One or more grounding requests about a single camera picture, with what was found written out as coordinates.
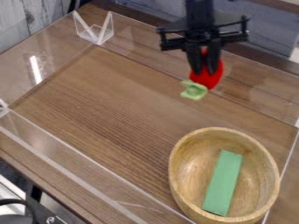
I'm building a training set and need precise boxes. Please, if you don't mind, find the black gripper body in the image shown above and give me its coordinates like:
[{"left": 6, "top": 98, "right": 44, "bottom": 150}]
[{"left": 156, "top": 15, "right": 249, "bottom": 51}]

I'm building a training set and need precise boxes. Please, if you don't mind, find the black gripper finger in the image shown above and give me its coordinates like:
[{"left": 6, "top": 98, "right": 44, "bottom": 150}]
[
  {"left": 207, "top": 38, "right": 220, "bottom": 74},
  {"left": 185, "top": 42, "right": 201, "bottom": 74}
]

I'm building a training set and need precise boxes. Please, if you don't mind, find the red plush strawberry toy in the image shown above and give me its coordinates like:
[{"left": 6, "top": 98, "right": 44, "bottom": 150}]
[{"left": 179, "top": 48, "right": 227, "bottom": 102}]

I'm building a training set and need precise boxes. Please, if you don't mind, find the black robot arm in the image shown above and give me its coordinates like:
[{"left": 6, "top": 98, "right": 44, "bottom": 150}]
[{"left": 156, "top": 0, "right": 249, "bottom": 74}]

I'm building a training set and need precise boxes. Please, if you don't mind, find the wooden oval bowl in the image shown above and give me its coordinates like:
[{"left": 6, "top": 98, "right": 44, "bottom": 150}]
[{"left": 168, "top": 127, "right": 280, "bottom": 224}]

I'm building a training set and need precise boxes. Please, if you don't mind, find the green rectangular block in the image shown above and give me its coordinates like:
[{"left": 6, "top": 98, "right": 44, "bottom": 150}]
[{"left": 201, "top": 150, "right": 243, "bottom": 216}]

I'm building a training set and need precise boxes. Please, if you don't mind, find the clear acrylic barrier panel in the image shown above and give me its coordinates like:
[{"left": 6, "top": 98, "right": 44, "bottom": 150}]
[{"left": 0, "top": 99, "right": 191, "bottom": 224}]

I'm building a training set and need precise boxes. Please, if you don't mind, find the black table leg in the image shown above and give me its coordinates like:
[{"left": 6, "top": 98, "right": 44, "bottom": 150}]
[{"left": 25, "top": 185, "right": 42, "bottom": 210}]

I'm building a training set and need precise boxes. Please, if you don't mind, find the clear acrylic corner bracket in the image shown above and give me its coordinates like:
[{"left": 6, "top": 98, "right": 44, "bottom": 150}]
[{"left": 72, "top": 11, "right": 115, "bottom": 46}]

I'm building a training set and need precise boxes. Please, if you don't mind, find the black cable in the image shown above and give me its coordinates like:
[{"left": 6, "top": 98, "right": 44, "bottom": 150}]
[{"left": 0, "top": 199, "right": 40, "bottom": 224}]

